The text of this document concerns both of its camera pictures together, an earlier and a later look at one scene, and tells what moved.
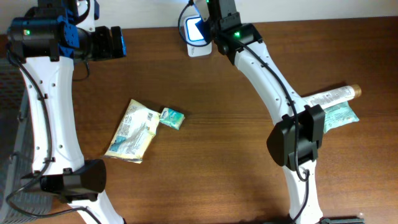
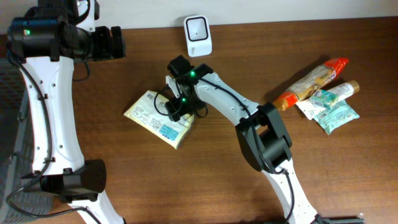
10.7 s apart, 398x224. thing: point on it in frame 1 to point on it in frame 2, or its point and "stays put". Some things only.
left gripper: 116,41 stays put
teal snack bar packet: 339,116 stays put
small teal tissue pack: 171,117 to 324,98
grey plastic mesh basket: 20,202 stays put
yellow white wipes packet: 134,134 to 150,113
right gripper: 224,7 to 173,106
